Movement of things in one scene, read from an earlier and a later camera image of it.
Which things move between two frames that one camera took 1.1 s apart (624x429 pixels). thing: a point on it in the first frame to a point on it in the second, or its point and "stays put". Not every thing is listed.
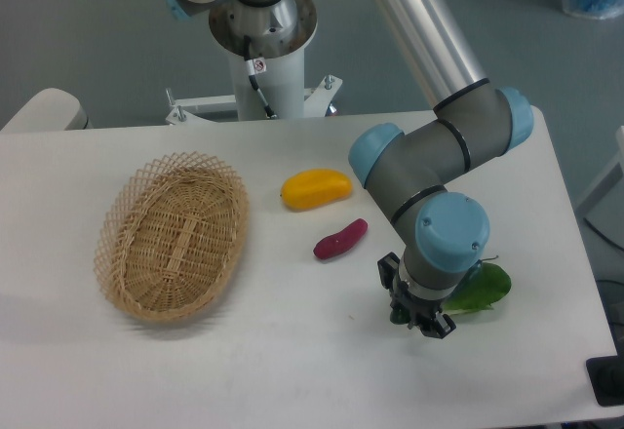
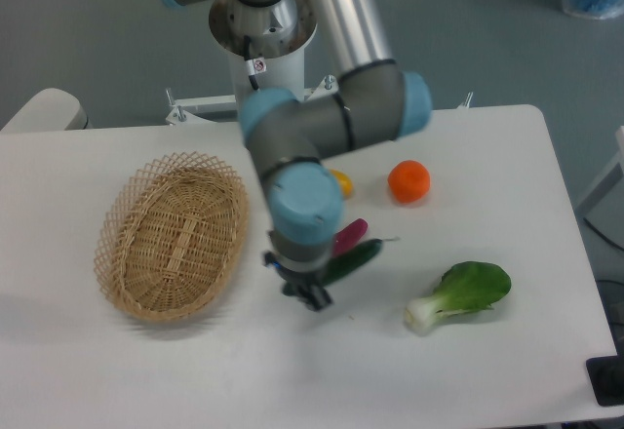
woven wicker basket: x=171 y=235 stays put
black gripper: x=419 y=309 to x=311 y=288
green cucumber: x=400 y=317 to x=353 y=258
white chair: x=50 y=109 stays put
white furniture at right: x=603 y=207 stays put
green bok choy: x=488 y=285 stays put
